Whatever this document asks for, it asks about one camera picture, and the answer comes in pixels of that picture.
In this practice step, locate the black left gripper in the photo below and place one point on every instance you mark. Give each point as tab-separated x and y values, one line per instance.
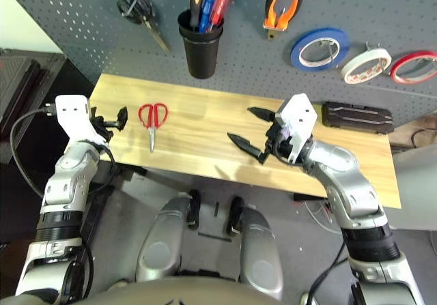
102	127

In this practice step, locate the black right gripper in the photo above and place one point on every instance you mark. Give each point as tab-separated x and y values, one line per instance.
276	141

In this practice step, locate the orange black pliers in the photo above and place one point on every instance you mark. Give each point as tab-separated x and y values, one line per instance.
273	18

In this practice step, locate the white tape roll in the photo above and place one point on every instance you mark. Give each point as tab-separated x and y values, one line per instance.
355	62

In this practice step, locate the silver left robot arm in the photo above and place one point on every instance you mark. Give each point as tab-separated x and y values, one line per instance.
68	175

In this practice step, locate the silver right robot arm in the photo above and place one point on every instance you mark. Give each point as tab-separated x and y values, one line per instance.
345	175

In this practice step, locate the grey perforated pegboard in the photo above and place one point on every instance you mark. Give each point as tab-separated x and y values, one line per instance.
246	62

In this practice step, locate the black table foot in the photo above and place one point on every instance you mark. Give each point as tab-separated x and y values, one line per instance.
131	172
307	197

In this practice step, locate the black plastic cup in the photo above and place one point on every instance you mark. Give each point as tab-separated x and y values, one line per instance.
203	62
186	22

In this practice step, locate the blue tape roll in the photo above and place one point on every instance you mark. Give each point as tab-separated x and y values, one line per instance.
297	54

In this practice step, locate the short black floor tape strip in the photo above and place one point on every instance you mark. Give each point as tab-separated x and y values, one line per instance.
216	208

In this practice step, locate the black tool case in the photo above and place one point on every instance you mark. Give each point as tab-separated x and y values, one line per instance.
355	119

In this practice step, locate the black ribbed equipment case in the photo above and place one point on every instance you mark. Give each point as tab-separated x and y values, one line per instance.
20	80

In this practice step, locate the silver scissors peg hook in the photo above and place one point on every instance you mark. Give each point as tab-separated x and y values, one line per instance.
131	8

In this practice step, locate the silver blue tape hook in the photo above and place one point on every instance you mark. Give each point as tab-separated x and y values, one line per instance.
331	50

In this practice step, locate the long black floor tape strip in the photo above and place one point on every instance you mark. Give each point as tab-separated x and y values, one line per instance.
215	236

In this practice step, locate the silver right robot leg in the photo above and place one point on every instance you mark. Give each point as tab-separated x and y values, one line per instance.
259	250

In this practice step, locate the silver robot leg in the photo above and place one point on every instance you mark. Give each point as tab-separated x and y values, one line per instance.
160	243
259	250

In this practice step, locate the blue pen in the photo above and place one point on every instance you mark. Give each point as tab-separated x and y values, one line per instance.
206	11

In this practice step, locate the silver left robot leg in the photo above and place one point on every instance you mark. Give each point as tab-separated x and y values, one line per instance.
160	243

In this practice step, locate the silver double peg hook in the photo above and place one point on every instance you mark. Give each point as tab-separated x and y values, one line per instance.
370	46

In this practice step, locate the brown wooden side shelf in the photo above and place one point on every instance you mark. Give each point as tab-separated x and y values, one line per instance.
403	141

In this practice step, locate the red tape roll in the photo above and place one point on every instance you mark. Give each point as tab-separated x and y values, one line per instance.
409	56

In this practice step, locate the grey rounded furniture panel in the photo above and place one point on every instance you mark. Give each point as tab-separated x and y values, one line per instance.
416	189

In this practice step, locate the olive robot torso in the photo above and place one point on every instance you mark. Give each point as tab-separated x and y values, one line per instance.
184	293

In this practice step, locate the white sneaker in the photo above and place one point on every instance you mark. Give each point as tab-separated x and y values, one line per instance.
305	299

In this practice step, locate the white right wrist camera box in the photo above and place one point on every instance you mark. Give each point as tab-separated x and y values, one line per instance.
297	117

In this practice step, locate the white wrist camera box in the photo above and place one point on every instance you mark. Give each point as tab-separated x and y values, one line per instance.
297	117
73	110

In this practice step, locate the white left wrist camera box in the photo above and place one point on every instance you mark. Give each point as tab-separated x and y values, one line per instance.
73	110

